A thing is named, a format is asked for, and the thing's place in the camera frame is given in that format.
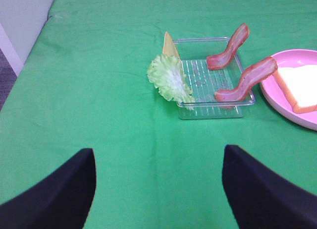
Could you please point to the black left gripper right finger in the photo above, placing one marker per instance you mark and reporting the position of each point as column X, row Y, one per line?
column 261, row 199

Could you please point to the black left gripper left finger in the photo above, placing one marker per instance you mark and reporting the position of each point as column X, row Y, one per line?
column 62, row 200

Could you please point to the white bread slice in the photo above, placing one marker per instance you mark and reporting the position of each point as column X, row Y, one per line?
column 299, row 86

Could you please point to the bacon strip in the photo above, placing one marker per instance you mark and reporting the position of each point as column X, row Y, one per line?
column 250, row 77
column 223, row 59

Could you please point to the green lettuce leaf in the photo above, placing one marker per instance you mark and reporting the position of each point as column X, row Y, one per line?
column 167, row 75

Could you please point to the yellow cheese slice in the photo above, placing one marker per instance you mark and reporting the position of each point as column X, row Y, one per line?
column 169, row 48

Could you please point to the pink plate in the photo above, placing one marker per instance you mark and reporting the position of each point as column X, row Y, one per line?
column 275, row 96

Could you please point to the clear plastic ingredient tray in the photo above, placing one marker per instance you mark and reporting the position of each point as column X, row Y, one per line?
column 204, row 82

